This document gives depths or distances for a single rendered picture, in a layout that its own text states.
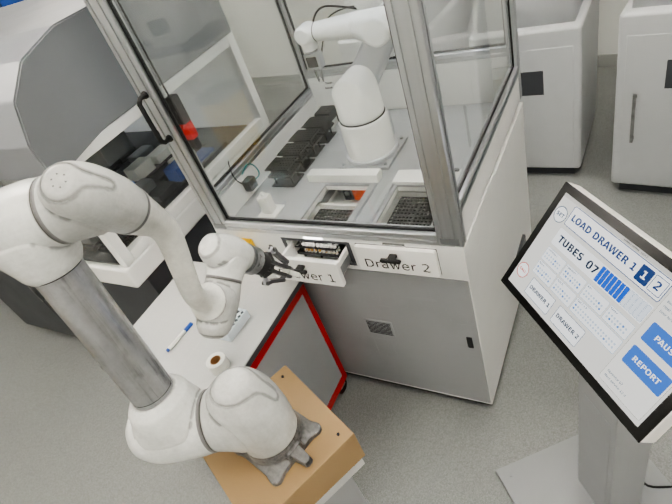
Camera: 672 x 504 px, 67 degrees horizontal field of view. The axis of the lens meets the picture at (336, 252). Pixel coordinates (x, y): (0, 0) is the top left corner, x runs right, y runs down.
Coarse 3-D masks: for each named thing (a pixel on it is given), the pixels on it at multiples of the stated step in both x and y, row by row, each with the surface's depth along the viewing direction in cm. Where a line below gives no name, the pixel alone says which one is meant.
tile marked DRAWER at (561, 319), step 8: (560, 312) 119; (552, 320) 120; (560, 320) 118; (568, 320) 116; (560, 328) 118; (568, 328) 116; (576, 328) 114; (568, 336) 115; (576, 336) 114; (576, 344) 113
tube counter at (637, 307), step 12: (588, 264) 114; (600, 264) 111; (588, 276) 113; (600, 276) 111; (612, 276) 108; (612, 288) 108; (624, 288) 105; (624, 300) 105; (636, 300) 102; (636, 312) 102; (648, 312) 100
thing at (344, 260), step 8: (288, 248) 189; (296, 248) 194; (344, 248) 179; (296, 256) 194; (304, 256) 192; (312, 256) 191; (320, 256) 189; (344, 256) 178; (344, 264) 178; (344, 272) 178
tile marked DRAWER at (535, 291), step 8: (536, 280) 127; (528, 288) 128; (536, 288) 126; (544, 288) 124; (528, 296) 128; (536, 296) 126; (544, 296) 124; (552, 296) 121; (536, 304) 125; (544, 304) 123; (552, 304) 121; (544, 312) 123
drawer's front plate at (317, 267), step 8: (288, 256) 180; (288, 264) 181; (296, 264) 178; (304, 264) 176; (312, 264) 174; (320, 264) 172; (328, 264) 171; (336, 264) 170; (312, 272) 178; (320, 272) 176; (328, 272) 174; (336, 272) 172; (296, 280) 186; (304, 280) 183; (312, 280) 181; (320, 280) 179; (328, 280) 177; (336, 280) 175; (344, 280) 175
